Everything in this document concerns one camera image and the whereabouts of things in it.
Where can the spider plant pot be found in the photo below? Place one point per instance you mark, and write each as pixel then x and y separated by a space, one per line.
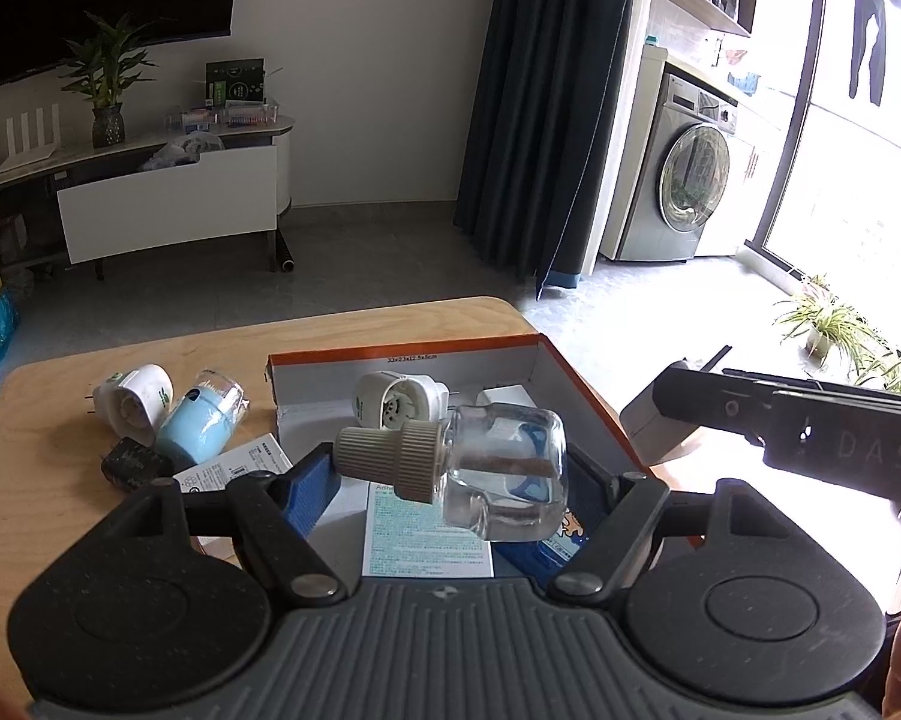
pixel 826 323

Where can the white product box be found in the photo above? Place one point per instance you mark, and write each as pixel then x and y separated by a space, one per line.
pixel 262 454

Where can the white charger cube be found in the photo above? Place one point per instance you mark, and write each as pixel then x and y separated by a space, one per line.
pixel 514 395

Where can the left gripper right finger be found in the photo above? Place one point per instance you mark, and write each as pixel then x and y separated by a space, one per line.
pixel 620 514

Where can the bandage leaflet box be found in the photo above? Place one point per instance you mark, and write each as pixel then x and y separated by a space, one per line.
pixel 408 539

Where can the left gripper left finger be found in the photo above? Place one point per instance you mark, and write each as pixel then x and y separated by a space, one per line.
pixel 274 515

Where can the white tv cabinet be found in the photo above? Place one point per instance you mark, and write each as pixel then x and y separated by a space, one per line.
pixel 109 205

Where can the blue carton in box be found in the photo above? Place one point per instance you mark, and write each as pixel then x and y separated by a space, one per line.
pixel 592 494

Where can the green black box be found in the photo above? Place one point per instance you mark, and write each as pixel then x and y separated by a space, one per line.
pixel 234 81

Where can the silver washing machine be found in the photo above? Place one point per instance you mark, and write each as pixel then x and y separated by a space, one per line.
pixel 684 172

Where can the blue toothpick jar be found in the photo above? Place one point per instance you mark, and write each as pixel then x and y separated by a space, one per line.
pixel 202 421

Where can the orange cardboard box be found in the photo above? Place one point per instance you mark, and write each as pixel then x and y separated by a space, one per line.
pixel 314 392

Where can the white router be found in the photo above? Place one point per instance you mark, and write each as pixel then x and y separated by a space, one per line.
pixel 32 138

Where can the potted bamboo plant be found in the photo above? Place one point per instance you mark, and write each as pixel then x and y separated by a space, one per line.
pixel 106 60

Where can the white plug heater green button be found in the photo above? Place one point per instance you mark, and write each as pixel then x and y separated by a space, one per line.
pixel 135 404

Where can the dark blue curtain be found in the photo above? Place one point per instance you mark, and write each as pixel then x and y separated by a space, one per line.
pixel 547 91

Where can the white plug heater in box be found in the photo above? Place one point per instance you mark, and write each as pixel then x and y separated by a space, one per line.
pixel 386 400

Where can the black power adapter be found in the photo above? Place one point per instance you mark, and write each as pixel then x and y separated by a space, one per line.
pixel 131 465

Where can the clear glass refill bottle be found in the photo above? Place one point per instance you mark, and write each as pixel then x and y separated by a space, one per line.
pixel 499 471

